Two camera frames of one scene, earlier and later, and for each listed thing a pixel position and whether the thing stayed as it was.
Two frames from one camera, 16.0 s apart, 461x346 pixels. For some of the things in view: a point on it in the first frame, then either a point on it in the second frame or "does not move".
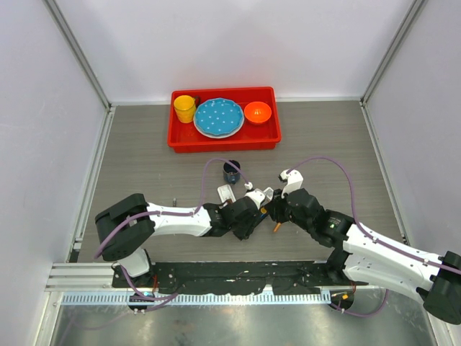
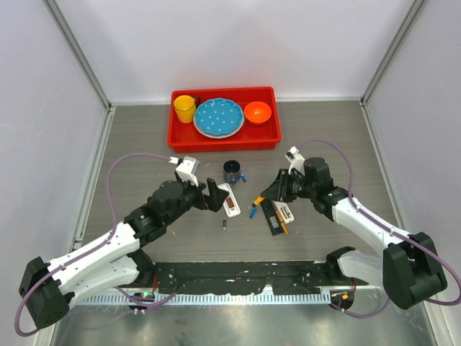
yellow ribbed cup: x=185 y=106 does not move
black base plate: x=233 y=277 does not move
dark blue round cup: x=231 y=174 does not move
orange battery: x=277 y=226 -> x=284 y=228
